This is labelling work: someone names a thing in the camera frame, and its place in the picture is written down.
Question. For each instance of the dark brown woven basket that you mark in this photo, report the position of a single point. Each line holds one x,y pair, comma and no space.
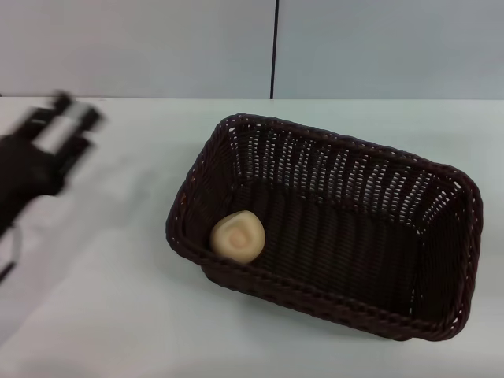
334,252

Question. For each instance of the round beige bread bun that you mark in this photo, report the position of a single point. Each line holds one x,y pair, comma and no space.
237,237

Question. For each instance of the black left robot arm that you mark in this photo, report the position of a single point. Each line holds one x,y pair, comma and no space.
6,220

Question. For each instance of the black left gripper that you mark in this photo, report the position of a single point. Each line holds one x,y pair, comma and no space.
27,169

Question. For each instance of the black vertical wall strip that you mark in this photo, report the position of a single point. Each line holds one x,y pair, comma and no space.
274,47

